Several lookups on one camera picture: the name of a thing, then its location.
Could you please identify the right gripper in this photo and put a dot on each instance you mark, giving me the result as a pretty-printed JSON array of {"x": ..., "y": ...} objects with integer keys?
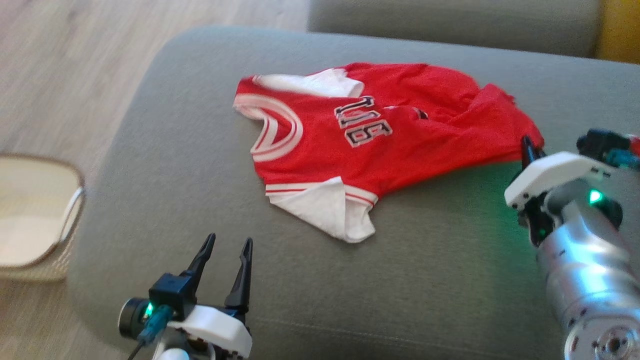
[{"x": 555, "y": 172}]

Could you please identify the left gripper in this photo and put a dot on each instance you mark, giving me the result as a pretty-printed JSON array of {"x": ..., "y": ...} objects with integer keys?
[{"x": 220, "y": 330}]

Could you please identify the red jersey with white sleeves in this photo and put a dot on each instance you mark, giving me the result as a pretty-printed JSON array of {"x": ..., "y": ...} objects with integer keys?
[{"x": 400, "y": 145}]

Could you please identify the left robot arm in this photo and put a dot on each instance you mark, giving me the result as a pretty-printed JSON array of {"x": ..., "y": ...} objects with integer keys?
[{"x": 175, "y": 355}]

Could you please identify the yellow cushion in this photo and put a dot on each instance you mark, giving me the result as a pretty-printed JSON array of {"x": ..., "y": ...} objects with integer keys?
[{"x": 622, "y": 30}]

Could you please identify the grey fabric sofa seat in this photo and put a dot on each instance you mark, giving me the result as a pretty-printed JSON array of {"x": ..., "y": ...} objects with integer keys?
[{"x": 425, "y": 280}]

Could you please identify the beige woven laundry basket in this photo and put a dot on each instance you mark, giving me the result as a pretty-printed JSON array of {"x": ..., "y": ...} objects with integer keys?
[{"x": 30, "y": 215}]

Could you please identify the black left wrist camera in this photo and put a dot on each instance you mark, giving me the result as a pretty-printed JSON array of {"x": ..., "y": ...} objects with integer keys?
[{"x": 170, "y": 292}]

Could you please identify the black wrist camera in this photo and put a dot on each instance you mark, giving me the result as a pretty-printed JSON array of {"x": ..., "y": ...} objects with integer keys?
[
  {"x": 597, "y": 142},
  {"x": 170, "y": 292}
]

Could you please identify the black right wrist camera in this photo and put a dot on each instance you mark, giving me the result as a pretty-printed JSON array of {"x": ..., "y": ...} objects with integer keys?
[{"x": 597, "y": 142}]

